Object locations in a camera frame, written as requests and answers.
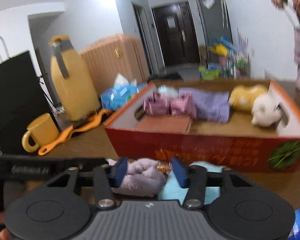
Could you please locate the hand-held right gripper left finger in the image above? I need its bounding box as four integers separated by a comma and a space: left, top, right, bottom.
22, 157, 128, 210

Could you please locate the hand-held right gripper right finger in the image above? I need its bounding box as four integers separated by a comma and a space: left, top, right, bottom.
172, 157, 278, 210

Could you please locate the light blue fluffy puff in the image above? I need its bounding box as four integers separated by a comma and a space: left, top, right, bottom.
157, 162, 221, 202

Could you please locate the red cardboard box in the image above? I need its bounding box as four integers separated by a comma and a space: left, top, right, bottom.
103, 79, 300, 173

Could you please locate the pink satin scrunchie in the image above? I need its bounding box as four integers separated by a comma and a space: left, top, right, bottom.
170, 93, 197, 118

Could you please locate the purple satin scrunchie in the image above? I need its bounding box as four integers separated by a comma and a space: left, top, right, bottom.
143, 92, 171, 117

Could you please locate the purple cloth pouch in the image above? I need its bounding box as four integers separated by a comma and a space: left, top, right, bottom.
179, 87, 232, 123

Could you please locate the yellow and white plush toy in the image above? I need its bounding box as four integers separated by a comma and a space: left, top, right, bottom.
228, 84, 289, 128

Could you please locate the person's left hand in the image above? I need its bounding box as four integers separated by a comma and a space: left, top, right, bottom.
0, 212, 12, 240

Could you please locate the yellow mug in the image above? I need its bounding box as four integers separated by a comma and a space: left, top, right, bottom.
21, 113, 60, 154

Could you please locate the black paper bag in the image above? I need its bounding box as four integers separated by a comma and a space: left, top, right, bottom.
0, 35, 58, 156

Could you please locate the blue tissue pack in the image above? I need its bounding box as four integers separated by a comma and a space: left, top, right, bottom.
100, 73, 148, 111

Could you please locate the yellow thermos jug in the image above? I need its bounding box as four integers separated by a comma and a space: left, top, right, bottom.
49, 35, 102, 122

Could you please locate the dark door mat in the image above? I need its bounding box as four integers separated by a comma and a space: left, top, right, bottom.
149, 72, 183, 81

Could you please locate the beige ribbed suitcase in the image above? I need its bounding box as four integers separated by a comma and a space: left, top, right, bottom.
79, 34, 151, 93

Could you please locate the storage cart with bottles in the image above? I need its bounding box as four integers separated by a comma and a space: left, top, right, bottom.
198, 37, 251, 81

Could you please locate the yellow watering can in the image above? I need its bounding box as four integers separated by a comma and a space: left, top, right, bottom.
207, 43, 228, 56

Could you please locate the dark brown entrance door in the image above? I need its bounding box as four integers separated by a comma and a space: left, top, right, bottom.
151, 1, 201, 67

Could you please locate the grey refrigerator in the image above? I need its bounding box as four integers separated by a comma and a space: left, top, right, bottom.
196, 0, 233, 48

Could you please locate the orange strap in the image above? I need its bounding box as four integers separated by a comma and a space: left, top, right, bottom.
38, 108, 113, 156

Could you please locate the side room door frame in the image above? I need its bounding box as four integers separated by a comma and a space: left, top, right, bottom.
131, 2, 153, 75

